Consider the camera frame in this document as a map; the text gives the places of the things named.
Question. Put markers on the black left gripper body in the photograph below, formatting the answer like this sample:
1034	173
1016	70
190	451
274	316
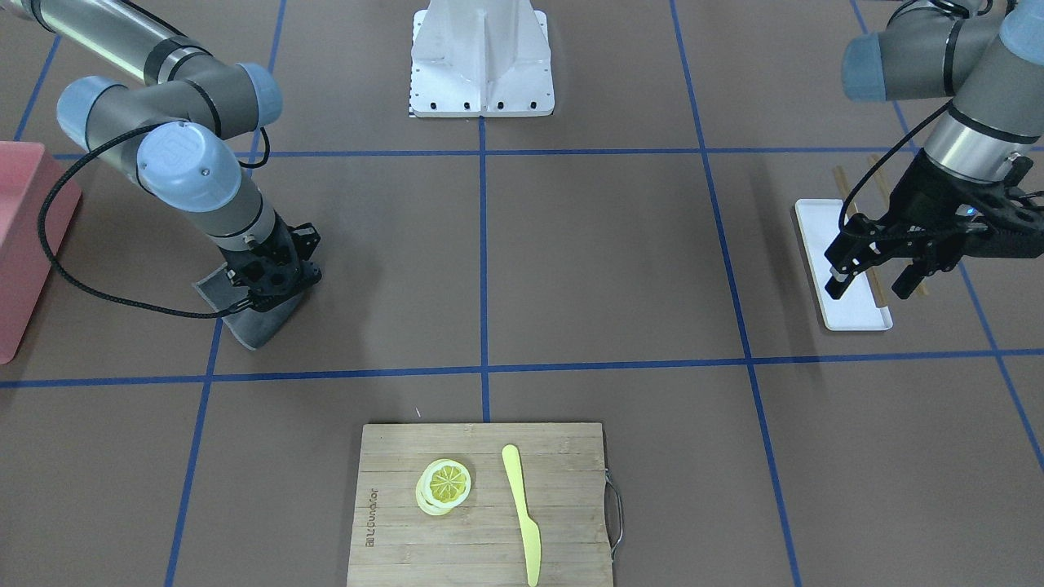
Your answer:
920	194

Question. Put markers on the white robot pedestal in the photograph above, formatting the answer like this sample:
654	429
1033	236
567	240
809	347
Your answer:
480	59

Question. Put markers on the yellow plastic knife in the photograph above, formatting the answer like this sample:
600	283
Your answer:
529	530

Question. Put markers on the wooden cutting board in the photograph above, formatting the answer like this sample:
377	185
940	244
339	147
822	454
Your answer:
479	542

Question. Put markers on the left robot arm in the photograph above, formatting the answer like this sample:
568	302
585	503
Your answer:
986	65

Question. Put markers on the pink plastic bin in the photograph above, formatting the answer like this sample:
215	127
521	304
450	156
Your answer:
28	173

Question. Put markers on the white rectangular tray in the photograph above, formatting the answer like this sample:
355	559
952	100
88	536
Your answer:
857	310

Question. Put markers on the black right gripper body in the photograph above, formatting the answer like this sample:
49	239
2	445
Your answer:
287	247

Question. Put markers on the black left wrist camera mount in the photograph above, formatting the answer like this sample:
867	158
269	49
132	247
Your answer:
1009	222

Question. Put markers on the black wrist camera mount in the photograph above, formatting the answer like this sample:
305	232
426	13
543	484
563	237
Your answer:
300	272
1009	222

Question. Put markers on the yellow lemon slice toy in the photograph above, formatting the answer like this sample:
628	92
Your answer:
443	486

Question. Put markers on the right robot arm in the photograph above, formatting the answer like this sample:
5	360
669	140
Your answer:
170	138

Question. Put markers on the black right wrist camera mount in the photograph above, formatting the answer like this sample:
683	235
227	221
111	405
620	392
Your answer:
300	272

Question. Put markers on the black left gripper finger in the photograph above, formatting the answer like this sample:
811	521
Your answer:
850	253
930	260

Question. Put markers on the dark grey cloth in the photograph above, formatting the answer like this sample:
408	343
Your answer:
251	328

